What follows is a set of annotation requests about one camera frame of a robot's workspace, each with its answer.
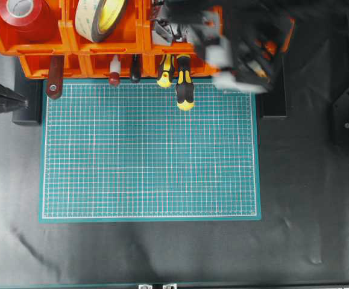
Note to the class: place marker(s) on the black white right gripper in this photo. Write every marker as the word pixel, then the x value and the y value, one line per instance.
pixel 230 36

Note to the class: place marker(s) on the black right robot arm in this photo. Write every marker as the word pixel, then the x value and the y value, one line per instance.
pixel 300 27

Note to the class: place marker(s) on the orange container rack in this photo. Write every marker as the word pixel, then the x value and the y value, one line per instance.
pixel 84 59

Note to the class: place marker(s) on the black rack base block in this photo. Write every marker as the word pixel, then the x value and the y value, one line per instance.
pixel 31 113

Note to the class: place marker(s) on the long yellow black screwdriver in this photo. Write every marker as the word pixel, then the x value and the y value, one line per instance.
pixel 184 87

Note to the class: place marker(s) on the short yellow black screwdriver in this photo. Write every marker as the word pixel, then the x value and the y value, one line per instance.
pixel 166 71

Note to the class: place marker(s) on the white red glue bottle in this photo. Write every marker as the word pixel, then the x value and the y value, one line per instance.
pixel 115 71

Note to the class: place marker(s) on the green cutting mat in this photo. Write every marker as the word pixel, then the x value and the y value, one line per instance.
pixel 128 154

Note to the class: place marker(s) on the cream double-sided tape roll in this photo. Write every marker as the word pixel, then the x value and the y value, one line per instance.
pixel 95 20

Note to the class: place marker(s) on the red tape roll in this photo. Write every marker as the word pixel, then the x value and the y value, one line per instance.
pixel 26 15

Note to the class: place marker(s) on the grey corner bracket front left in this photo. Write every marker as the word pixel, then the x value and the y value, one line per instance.
pixel 160 35

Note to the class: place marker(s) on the black handled tool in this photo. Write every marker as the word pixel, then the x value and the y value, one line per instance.
pixel 135 69

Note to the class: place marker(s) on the dark red wooden handle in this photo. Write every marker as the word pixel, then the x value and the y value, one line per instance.
pixel 54 87

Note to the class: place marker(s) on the small bracket bottom right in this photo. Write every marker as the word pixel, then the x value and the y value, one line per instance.
pixel 169 286

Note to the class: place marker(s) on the small bracket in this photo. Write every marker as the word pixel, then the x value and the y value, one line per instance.
pixel 169 286
pixel 144 286

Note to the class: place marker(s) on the small bracket bottom left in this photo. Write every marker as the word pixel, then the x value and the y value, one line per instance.
pixel 144 286

